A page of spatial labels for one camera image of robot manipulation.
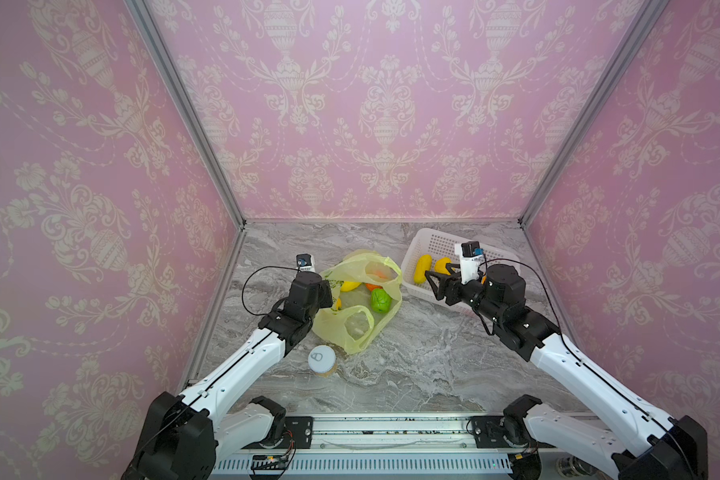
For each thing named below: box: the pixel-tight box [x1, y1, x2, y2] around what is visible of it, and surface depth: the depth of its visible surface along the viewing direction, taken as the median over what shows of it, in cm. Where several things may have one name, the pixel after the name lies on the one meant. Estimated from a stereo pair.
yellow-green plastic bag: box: [312, 250, 402, 354], surface depth 83 cm
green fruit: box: [370, 288, 392, 313], surface depth 94 cm
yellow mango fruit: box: [340, 281, 362, 292], surface depth 100 cm
